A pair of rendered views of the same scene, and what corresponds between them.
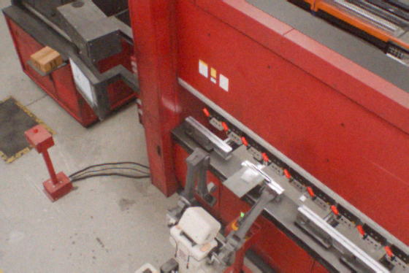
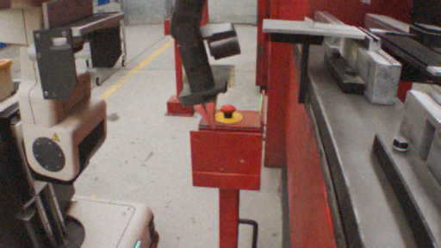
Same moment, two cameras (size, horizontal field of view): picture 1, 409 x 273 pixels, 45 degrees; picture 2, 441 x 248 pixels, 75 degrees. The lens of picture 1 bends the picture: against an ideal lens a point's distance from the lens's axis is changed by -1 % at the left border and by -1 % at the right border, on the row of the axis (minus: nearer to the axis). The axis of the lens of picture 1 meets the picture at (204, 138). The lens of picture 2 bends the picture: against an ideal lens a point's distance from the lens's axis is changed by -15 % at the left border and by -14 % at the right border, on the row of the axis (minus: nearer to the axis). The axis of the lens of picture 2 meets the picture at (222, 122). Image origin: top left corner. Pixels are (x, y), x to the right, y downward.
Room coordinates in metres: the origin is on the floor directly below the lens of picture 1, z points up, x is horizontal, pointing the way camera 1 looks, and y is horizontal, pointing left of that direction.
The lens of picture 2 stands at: (1.50, -0.83, 1.13)
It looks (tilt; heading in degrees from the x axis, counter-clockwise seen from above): 25 degrees down; 50
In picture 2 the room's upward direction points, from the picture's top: straight up
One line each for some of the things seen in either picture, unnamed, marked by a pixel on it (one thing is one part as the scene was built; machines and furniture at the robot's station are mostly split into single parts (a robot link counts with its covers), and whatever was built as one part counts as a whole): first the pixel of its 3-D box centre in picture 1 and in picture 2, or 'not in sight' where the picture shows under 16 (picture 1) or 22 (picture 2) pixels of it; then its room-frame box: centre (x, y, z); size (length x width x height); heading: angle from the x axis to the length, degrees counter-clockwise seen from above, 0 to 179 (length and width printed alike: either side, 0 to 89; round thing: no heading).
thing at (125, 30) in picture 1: (115, 35); not in sight; (3.15, 0.68, 1.66); 0.40 x 0.24 x 0.07; 42
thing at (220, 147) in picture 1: (207, 137); (327, 27); (2.78, -0.03, 0.92); 0.50 x 0.06 x 0.10; 42
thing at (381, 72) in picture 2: (261, 180); (363, 61); (2.33, -0.43, 0.92); 0.39 x 0.06 x 0.10; 42
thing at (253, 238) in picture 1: (242, 231); (230, 136); (1.99, -0.28, 0.75); 0.20 x 0.16 x 0.18; 43
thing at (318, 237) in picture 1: (312, 233); (420, 195); (1.89, -0.76, 0.89); 0.30 x 0.05 x 0.03; 42
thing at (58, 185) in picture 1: (48, 163); (178, 65); (2.93, 1.44, 0.41); 0.25 x 0.20 x 0.83; 132
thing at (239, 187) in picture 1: (243, 180); (310, 27); (2.27, -0.29, 1.00); 0.26 x 0.18 x 0.01; 132
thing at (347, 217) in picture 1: (348, 214); not in sight; (1.80, -0.92, 1.26); 0.15 x 0.09 x 0.17; 42
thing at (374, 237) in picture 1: (375, 233); not in sight; (1.65, -1.05, 1.26); 0.15 x 0.09 x 0.17; 42
